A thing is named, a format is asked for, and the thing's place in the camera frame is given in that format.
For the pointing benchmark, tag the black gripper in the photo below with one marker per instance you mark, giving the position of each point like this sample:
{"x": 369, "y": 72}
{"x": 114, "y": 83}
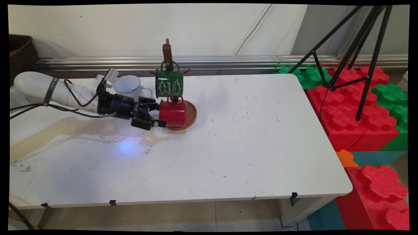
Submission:
{"x": 124, "y": 104}

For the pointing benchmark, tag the red enamel mug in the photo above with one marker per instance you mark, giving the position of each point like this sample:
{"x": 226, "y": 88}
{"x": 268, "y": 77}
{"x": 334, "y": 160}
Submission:
{"x": 173, "y": 114}

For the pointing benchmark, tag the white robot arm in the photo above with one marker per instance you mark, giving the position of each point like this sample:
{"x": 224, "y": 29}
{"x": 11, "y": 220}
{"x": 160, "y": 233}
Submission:
{"x": 32, "y": 85}

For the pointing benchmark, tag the white enamel mug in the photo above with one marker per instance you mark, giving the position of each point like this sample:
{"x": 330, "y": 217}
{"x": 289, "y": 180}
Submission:
{"x": 127, "y": 85}

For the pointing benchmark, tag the green enamel mug with lettering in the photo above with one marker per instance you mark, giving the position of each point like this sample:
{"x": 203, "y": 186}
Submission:
{"x": 168, "y": 85}

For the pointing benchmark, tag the wooden mug tree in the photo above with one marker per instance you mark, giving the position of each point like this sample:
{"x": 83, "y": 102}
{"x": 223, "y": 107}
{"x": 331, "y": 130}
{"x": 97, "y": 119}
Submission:
{"x": 167, "y": 52}

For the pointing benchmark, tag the dark wicker basket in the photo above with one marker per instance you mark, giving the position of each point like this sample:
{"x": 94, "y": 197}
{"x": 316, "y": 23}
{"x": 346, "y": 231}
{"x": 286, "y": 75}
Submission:
{"x": 21, "y": 55}

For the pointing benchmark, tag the green foam block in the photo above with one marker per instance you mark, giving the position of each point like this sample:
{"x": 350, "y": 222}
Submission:
{"x": 313, "y": 76}
{"x": 390, "y": 94}

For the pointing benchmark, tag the white table leg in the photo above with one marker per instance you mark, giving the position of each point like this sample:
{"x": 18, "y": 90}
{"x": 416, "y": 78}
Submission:
{"x": 294, "y": 212}

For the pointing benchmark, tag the large red foam block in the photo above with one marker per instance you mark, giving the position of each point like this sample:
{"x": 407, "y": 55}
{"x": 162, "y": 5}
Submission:
{"x": 343, "y": 130}

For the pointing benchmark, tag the orange foam piece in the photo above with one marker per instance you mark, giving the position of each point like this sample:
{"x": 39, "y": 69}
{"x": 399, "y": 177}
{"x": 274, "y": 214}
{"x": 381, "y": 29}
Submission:
{"x": 345, "y": 158}

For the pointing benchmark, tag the teal foam block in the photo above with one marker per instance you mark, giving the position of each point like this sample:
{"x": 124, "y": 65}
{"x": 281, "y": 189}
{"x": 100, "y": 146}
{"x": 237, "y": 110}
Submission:
{"x": 326, "y": 217}

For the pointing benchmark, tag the black tripod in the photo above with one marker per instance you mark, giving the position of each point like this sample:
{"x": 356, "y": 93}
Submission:
{"x": 373, "y": 63}

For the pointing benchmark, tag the pinkish red bumpy foam block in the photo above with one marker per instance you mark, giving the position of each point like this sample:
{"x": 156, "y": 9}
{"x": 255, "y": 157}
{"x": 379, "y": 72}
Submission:
{"x": 375, "y": 195}

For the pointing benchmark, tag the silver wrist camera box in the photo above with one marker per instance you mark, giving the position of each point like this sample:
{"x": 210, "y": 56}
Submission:
{"x": 112, "y": 74}

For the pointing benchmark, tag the aluminium wall rail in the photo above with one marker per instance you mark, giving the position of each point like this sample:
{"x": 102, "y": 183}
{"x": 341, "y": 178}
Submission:
{"x": 98, "y": 63}

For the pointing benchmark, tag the white wall conduit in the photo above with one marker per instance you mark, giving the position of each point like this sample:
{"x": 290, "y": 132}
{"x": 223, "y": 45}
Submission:
{"x": 253, "y": 30}

